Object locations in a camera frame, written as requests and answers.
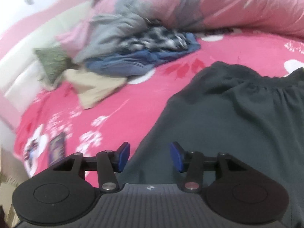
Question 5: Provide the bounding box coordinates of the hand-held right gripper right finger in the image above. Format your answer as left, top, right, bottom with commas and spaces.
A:
169, 142, 254, 193

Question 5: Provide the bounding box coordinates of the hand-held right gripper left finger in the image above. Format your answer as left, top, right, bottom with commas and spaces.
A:
44, 142, 131, 193

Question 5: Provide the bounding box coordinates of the dark grey garment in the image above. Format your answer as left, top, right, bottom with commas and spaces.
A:
123, 61, 304, 228

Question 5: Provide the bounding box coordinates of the pink floral blanket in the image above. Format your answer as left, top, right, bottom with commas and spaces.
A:
13, 32, 304, 186

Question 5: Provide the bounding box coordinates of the dark blue flat rectangle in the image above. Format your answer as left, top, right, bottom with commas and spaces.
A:
48, 132, 66, 167

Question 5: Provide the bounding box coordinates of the beige garment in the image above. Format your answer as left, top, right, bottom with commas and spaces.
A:
64, 70, 127, 110

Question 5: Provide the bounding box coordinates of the blue garment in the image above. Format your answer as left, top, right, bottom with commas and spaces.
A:
84, 32, 200, 76

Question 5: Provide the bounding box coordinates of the green patterned pillow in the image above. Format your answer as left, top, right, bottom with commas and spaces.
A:
33, 46, 74, 91

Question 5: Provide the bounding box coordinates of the plaid shirt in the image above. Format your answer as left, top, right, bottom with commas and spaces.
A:
119, 25, 188, 51

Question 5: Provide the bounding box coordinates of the light grey garment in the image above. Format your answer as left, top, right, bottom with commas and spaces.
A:
74, 12, 148, 64

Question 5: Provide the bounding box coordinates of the pink and white headboard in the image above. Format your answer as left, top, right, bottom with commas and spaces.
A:
0, 0, 95, 129

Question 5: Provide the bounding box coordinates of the pink and grey duvet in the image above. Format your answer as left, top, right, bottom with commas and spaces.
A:
56, 0, 304, 60

